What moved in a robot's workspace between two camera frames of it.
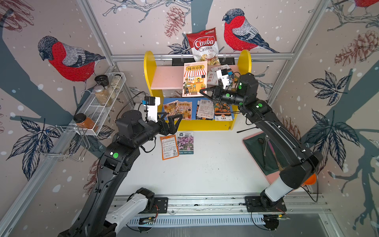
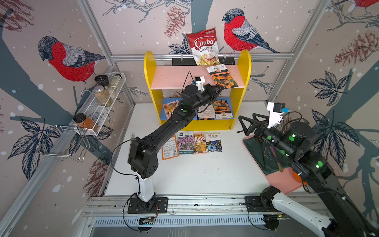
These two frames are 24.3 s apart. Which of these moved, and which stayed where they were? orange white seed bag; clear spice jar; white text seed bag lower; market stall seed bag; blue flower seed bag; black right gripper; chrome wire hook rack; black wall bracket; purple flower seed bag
Moved: market stall seed bag; black right gripper; blue flower seed bag
Stayed: chrome wire hook rack; white text seed bag lower; black wall bracket; purple flower seed bag; clear spice jar; orange white seed bag
